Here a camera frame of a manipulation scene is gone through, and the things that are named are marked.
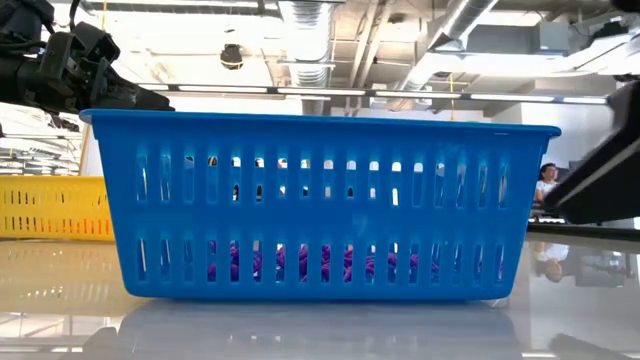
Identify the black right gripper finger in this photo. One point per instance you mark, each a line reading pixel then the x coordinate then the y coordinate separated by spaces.
pixel 605 175

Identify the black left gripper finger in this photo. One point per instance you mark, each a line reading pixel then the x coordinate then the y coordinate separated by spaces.
pixel 142 99

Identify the yellow slotted plastic basket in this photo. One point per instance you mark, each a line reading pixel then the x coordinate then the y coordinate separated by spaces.
pixel 50 210

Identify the blue slotted plastic basket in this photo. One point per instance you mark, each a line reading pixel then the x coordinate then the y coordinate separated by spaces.
pixel 320 220

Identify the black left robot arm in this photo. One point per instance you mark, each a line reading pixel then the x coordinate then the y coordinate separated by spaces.
pixel 22 22

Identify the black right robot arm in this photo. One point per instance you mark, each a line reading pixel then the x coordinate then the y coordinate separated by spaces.
pixel 627 4

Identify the person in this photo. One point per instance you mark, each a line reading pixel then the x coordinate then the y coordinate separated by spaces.
pixel 546 182

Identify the black ceiling dome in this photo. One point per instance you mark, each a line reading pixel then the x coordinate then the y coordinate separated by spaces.
pixel 231 56

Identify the black rig crossbar with lights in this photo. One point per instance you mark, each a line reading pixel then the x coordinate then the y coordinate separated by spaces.
pixel 325 91

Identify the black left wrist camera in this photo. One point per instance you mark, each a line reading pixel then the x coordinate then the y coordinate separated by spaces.
pixel 97 42

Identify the silver ribbed ceiling duct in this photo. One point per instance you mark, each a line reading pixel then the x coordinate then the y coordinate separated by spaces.
pixel 306 40

